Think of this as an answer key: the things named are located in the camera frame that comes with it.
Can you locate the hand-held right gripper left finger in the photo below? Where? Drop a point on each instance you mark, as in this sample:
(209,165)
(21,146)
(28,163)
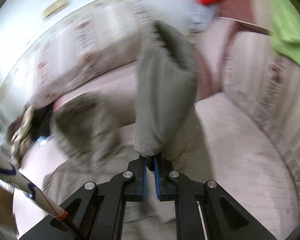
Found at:
(143,180)

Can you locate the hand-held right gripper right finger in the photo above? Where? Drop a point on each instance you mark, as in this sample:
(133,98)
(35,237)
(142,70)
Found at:
(157,180)

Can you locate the grey-green quilted jacket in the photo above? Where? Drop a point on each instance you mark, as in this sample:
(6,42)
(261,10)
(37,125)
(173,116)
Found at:
(162,100)

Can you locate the black clothes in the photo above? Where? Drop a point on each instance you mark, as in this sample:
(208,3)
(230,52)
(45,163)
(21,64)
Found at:
(43,122)

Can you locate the pink quilted bed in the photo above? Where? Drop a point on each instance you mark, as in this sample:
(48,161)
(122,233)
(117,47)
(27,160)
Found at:
(240,155)

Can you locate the blue plastic bag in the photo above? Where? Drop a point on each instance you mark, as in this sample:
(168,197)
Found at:
(43,140)

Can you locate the pink folded blanket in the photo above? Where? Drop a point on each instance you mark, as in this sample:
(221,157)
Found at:
(203,75)

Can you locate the white printed tube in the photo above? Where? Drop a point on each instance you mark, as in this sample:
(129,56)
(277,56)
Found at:
(17,177)

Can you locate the brown beige patterned blanket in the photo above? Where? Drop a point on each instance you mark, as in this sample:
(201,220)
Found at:
(20,135)

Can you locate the striped floral cushion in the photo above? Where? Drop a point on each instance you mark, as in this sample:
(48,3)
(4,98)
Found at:
(272,95)

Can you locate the large striped floral folded quilt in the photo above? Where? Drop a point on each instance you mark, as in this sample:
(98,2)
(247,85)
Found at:
(95,45)

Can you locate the wooden cabinet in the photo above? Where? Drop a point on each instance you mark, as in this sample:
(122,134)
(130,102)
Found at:
(0,200)

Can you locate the pale blue-grey cloth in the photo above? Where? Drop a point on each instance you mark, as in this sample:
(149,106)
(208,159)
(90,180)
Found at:
(202,17)

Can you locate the green cloth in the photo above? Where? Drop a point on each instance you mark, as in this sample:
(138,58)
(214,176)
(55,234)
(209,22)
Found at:
(290,25)

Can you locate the wooden wall frame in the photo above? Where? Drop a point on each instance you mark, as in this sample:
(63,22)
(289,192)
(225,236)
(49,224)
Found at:
(55,7)

